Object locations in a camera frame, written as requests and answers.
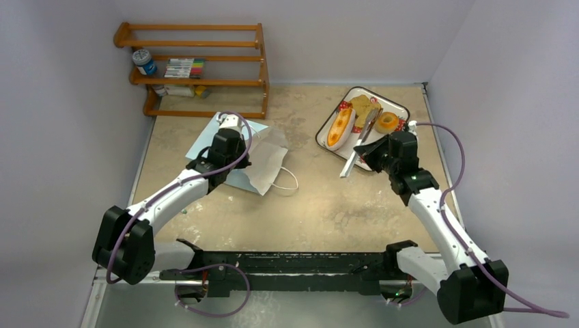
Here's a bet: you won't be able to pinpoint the fake toast slice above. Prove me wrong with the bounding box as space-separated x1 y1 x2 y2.
350 94 374 116
352 107 381 133

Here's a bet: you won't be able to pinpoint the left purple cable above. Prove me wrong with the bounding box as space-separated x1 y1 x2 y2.
105 111 253 285

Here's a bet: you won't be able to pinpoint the yellow small block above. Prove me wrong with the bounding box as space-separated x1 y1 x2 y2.
193 85 211 99

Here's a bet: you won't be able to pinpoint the fake long bread roll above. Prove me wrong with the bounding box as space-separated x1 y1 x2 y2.
326 108 356 151

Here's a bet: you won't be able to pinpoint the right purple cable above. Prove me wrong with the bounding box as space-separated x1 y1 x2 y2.
409 121 570 319

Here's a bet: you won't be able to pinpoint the strawberry pattern tray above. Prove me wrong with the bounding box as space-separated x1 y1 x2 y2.
315 87 410 177

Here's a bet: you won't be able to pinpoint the fake round bread bun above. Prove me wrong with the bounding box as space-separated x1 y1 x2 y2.
373 111 400 134

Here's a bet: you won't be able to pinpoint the metal tongs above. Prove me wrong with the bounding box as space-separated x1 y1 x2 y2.
339 110 381 178

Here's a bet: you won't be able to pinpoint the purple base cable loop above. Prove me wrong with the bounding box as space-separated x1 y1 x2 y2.
173 261 251 318

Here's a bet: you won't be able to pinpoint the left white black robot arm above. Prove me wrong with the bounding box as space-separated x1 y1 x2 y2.
91 127 251 285

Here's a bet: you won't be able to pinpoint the white blue paper bag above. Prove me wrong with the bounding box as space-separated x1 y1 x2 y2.
178 112 296 195

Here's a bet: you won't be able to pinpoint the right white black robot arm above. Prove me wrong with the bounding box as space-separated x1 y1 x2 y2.
354 131 509 325

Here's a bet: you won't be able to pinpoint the wooden shelf rack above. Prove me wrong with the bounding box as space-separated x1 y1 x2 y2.
113 22 270 119

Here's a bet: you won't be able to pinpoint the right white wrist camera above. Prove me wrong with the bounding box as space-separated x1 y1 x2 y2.
404 120 417 135

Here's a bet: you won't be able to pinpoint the coloured marker pen box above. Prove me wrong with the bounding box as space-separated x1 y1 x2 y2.
164 58 206 79

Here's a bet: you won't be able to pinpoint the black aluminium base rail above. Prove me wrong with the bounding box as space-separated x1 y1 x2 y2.
160 245 412 297

